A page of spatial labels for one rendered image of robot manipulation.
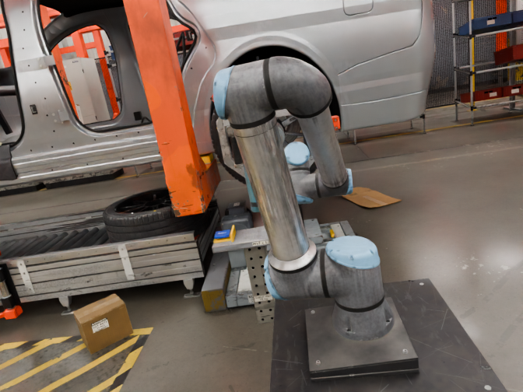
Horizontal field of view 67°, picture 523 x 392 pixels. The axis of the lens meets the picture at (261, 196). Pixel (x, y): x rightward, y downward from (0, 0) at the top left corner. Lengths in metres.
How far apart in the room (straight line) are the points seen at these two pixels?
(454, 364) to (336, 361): 0.32
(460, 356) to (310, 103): 0.83
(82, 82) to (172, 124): 4.87
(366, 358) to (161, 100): 1.44
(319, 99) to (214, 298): 1.46
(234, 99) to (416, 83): 1.83
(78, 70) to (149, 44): 4.84
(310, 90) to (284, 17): 1.60
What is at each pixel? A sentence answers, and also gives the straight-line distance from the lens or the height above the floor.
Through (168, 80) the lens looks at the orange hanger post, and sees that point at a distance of 2.01.
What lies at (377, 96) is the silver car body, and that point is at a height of 0.92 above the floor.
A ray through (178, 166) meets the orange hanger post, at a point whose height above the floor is 0.79.
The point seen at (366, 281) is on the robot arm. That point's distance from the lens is 1.20.
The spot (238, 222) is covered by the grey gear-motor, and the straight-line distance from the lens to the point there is 2.26.
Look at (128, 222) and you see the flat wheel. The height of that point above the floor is 0.47.
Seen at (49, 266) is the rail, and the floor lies 0.32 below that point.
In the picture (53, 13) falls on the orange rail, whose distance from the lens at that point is 9.44.
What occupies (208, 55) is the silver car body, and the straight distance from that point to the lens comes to 2.53.
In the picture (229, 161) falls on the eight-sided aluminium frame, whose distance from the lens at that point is 2.12.
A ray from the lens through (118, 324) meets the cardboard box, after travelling 2.21.
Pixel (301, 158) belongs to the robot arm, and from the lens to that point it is 1.41.
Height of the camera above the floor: 1.13
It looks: 16 degrees down
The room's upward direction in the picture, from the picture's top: 10 degrees counter-clockwise
